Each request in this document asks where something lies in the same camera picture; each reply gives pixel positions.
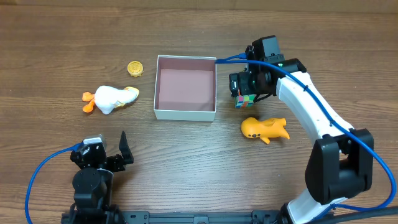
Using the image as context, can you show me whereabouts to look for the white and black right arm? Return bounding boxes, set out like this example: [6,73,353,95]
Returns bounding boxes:
[227,55,374,223]

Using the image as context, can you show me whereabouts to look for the white cardboard box pink inside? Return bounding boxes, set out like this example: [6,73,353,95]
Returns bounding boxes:
[154,55,217,122]

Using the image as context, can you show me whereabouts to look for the orange rubber toy figure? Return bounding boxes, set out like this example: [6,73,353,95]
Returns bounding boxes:
[241,117,290,144]

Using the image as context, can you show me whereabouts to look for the white plush duck toy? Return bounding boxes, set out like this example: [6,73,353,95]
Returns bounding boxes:
[82,85,139,114]

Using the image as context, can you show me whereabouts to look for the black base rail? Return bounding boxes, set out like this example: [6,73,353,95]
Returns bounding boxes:
[61,210,335,224]

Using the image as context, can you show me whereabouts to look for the small orange round wheel toy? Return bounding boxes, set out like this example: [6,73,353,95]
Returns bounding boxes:
[127,61,144,77]

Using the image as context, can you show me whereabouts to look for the thick black cable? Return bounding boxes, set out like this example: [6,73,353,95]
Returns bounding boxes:
[317,205,398,224]

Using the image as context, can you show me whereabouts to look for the colourful puzzle cube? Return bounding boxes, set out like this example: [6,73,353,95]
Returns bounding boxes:
[234,95,255,108]

